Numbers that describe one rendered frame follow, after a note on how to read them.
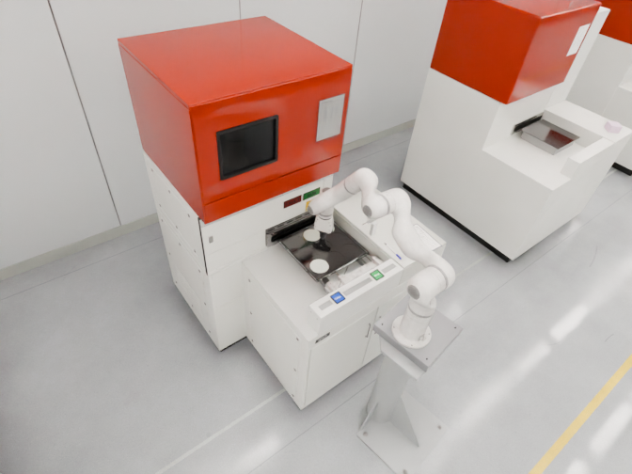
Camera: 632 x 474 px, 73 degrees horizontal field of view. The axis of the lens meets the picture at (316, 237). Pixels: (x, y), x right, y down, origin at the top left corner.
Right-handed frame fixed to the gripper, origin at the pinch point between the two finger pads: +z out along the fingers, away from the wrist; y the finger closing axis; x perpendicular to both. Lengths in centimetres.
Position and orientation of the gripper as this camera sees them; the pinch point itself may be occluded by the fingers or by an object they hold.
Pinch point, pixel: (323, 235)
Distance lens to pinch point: 243.8
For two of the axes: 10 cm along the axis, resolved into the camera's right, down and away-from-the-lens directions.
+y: 9.5, 2.7, -1.8
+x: 3.1, -6.4, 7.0
